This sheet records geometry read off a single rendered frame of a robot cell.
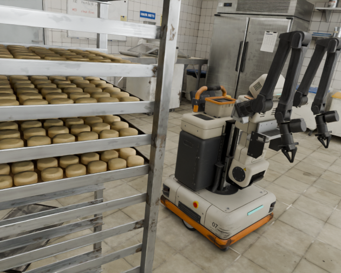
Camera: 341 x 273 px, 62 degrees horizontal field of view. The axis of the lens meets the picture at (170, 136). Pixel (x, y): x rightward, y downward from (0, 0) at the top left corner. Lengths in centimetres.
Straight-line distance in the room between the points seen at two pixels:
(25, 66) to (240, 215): 164
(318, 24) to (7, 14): 544
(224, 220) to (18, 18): 160
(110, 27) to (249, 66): 459
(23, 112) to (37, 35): 398
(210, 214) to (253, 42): 370
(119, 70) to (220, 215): 141
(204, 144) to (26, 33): 328
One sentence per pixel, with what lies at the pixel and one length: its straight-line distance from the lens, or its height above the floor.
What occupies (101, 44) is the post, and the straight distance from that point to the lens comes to 110.
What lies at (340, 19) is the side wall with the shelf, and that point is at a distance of 572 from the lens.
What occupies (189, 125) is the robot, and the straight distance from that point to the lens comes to 195.
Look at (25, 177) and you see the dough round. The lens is 75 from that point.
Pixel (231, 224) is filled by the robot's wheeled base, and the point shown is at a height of 24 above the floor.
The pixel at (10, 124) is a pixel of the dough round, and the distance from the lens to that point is 83.
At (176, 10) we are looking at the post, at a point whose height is 137.
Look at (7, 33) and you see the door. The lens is 446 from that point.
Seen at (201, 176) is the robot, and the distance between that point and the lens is 201.
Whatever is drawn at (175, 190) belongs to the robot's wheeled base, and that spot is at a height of 24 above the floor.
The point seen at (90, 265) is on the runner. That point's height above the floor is 69.
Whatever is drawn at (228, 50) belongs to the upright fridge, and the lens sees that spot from 538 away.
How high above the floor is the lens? 132
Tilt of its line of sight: 20 degrees down
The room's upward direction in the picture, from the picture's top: 6 degrees clockwise
